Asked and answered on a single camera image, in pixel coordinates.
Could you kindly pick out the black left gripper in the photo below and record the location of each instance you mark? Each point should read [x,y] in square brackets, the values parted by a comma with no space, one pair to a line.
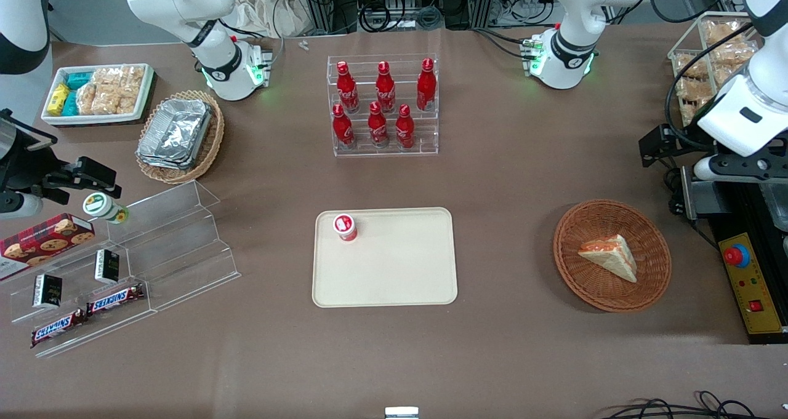
[656,143]

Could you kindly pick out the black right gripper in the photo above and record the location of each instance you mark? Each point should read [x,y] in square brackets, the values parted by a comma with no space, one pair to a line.
[20,163]

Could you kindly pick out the triangular sandwich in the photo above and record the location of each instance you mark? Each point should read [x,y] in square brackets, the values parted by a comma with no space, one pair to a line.
[615,259]

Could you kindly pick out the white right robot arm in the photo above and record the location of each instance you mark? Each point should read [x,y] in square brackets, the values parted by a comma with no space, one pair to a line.
[184,0]

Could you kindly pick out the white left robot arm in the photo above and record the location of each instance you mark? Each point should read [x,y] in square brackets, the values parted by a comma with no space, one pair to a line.
[566,13]

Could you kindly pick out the light oval wicker basket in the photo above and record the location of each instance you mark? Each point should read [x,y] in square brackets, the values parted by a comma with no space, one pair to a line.
[166,174]

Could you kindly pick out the white rectangular snack tray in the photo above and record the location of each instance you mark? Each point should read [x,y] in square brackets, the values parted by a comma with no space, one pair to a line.
[92,119]

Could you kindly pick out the silver foil tray stack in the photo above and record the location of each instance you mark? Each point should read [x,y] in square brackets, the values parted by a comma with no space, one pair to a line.
[175,133]

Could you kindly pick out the brown round wicker basket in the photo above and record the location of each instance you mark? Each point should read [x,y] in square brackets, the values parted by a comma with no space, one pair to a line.
[591,222]

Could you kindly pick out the beige plastic tray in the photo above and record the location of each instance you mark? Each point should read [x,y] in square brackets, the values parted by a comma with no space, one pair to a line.
[394,265]

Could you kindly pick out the white cup with green lid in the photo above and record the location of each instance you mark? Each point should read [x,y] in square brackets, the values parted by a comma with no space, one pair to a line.
[101,207]

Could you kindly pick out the bagged fried snack pack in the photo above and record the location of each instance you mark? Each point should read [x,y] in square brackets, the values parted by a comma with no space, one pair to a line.
[723,32]
[689,111]
[732,53]
[692,88]
[729,71]
[691,67]

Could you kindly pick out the grey metal box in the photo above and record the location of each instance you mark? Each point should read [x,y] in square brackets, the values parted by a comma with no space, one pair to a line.
[708,199]

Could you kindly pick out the small black box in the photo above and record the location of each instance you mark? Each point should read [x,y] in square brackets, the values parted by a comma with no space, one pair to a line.
[107,266]
[47,291]

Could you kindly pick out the clear acrylic step shelf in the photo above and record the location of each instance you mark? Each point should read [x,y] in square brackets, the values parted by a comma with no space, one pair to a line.
[184,247]
[74,265]

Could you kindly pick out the red cookie box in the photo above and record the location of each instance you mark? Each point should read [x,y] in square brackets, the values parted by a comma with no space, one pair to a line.
[43,243]

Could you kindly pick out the clear rice cracker pack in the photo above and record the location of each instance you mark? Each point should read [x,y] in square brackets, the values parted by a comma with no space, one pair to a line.
[108,90]
[131,87]
[87,99]

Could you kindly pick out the teal snack pack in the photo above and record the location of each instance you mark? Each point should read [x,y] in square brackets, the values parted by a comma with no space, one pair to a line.
[79,80]
[71,104]

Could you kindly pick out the yellow snack pack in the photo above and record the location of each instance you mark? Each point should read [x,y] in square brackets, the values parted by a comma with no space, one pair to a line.
[58,99]

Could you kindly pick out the Snickers chocolate bar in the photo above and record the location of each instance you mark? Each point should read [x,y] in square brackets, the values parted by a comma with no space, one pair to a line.
[116,299]
[58,328]

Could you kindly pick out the clear plastic container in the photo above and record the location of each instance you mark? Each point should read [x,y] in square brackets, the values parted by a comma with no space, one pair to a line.
[775,203]

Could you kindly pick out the red emergency stop button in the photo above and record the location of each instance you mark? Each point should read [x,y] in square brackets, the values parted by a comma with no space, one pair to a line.
[736,256]

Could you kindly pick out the yellow black control box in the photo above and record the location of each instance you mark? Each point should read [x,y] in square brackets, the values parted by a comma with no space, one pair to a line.
[754,290]

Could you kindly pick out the clear acrylic bottle rack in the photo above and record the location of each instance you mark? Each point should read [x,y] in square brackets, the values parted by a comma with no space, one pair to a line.
[425,133]

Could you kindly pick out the red white yogurt cup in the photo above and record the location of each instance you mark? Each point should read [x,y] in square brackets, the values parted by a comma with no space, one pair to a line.
[346,227]

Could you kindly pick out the red cola bottle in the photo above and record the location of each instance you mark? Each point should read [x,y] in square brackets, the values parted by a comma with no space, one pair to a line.
[343,130]
[378,128]
[426,87]
[385,90]
[404,130]
[348,90]

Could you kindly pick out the white cloth bag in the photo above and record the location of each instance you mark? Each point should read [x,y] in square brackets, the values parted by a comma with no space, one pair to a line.
[265,7]

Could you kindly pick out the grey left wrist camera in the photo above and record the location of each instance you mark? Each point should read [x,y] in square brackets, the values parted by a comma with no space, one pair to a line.
[739,168]

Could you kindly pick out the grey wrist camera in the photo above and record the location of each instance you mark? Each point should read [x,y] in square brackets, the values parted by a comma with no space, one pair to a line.
[21,205]
[739,168]

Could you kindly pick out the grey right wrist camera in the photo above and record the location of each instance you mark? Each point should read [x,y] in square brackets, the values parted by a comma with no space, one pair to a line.
[21,205]

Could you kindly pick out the aluminium frame rack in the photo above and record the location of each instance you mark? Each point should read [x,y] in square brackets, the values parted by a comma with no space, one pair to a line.
[320,0]

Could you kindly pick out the white grey bracket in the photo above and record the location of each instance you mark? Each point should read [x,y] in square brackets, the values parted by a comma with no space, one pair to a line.
[401,413]

